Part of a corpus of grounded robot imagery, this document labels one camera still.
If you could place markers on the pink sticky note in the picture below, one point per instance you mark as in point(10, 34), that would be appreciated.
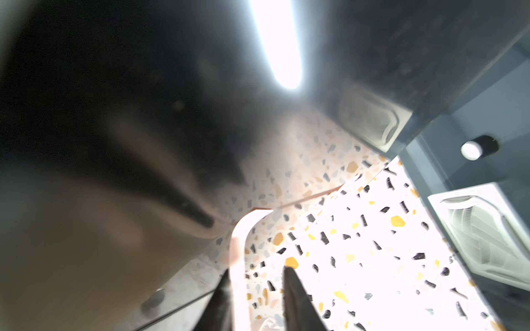
point(239, 307)

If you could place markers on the ceiling spot light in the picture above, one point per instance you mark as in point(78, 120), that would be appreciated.
point(479, 148)

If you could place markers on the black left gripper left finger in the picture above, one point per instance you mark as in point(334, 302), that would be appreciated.
point(217, 315)

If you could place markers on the black computer monitor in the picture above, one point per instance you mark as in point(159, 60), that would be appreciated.
point(136, 134)

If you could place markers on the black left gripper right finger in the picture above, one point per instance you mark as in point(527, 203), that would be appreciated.
point(299, 312)

